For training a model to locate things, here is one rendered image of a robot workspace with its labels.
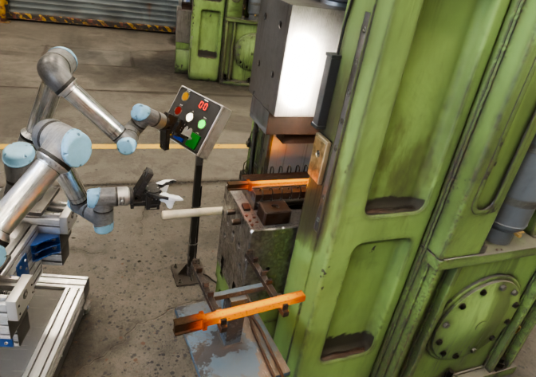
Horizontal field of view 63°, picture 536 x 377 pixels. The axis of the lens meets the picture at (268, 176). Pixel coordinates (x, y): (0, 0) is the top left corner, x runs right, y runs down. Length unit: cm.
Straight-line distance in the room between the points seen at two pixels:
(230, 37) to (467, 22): 520
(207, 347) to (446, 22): 133
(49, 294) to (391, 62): 198
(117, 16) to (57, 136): 811
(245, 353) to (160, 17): 852
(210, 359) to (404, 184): 94
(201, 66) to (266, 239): 505
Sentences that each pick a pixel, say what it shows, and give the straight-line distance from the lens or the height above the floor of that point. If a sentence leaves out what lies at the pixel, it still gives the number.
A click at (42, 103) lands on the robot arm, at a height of 122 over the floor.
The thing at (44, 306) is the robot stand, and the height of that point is 21.
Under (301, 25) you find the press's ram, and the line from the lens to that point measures 159.
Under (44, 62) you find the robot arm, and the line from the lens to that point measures 189.
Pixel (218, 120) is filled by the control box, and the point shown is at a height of 113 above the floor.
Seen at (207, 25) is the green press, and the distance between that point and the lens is 660.
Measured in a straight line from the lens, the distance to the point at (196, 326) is 138.
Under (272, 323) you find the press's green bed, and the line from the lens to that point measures 221.
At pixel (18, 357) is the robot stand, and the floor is 21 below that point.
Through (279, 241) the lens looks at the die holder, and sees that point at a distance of 185.
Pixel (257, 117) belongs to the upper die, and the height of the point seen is 130.
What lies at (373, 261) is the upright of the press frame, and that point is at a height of 86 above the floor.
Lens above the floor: 193
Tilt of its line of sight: 28 degrees down
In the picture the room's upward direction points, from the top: 10 degrees clockwise
